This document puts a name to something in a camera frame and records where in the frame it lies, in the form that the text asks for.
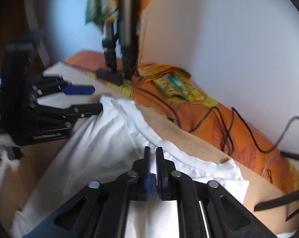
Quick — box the black power cable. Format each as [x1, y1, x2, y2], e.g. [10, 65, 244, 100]
[129, 83, 299, 154]

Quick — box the white t-shirt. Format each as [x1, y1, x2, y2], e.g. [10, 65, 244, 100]
[10, 96, 249, 237]

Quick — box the colourful floral cloth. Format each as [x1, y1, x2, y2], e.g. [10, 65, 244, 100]
[85, 0, 118, 32]

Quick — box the orange floral bed sheet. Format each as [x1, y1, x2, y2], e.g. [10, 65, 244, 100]
[62, 50, 299, 205]

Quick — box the black tripod stand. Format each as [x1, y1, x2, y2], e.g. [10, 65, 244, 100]
[253, 150, 299, 223]

